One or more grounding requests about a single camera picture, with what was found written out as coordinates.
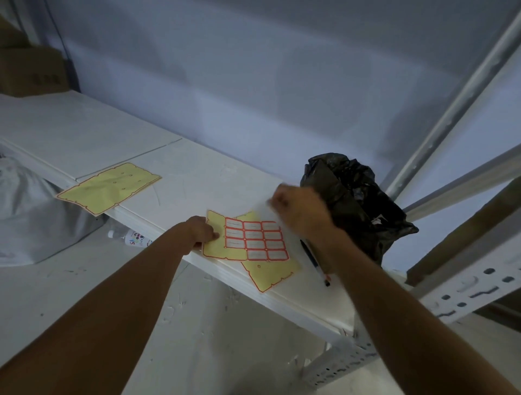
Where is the white side shelf brace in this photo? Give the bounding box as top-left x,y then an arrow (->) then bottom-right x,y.
402,144 -> 521,224

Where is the brown cardboard carton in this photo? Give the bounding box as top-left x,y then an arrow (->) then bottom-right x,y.
0,16 -> 71,98

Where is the person's left forearm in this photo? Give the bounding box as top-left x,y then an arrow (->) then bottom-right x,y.
0,222 -> 198,395

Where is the dark brown glazed door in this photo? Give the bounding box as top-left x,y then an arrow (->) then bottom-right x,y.
405,175 -> 521,288

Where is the black marker pen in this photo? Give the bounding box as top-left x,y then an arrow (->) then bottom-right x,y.
299,239 -> 332,288

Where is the grey plastic sack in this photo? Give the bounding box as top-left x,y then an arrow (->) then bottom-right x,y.
0,156 -> 110,268

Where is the person's right forearm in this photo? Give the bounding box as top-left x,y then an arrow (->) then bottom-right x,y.
319,230 -> 521,395

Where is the person's left hand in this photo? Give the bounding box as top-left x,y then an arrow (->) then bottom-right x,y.
183,215 -> 221,251

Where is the person's right hand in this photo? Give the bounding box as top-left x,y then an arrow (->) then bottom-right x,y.
266,183 -> 339,251

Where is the white perforated shelf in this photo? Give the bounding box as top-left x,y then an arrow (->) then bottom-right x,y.
301,219 -> 521,390

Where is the clear plastic bottle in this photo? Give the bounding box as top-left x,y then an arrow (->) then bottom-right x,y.
107,227 -> 154,250

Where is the plain yellow backing paper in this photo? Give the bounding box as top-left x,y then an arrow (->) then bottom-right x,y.
56,162 -> 162,216
239,209 -> 303,294

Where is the black plastic bag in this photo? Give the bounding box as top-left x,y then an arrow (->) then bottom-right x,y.
300,152 -> 419,268

